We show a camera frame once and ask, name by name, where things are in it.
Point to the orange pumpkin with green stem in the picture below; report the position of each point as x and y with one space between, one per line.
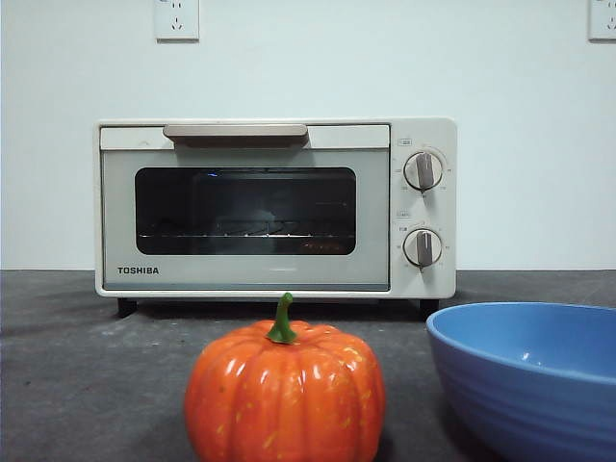
284 390

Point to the blue ribbed bowl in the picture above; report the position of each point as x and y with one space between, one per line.
520 409

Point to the timer knob with grey grip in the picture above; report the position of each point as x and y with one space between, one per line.
422 247

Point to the cream Toshiba toaster oven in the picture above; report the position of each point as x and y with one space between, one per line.
433 212

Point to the temperature knob with grey grip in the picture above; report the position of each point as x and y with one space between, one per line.
423 171

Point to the white wall socket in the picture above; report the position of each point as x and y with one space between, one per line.
604 21
177 24

